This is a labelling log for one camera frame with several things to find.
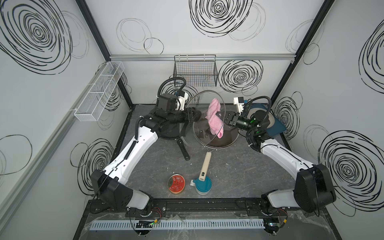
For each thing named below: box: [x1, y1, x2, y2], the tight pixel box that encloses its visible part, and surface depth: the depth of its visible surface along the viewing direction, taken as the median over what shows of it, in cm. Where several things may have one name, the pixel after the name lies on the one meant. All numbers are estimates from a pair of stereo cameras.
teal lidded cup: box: [190, 176, 212, 196], surface depth 75 cm
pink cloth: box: [205, 98, 224, 139], surface depth 70 cm
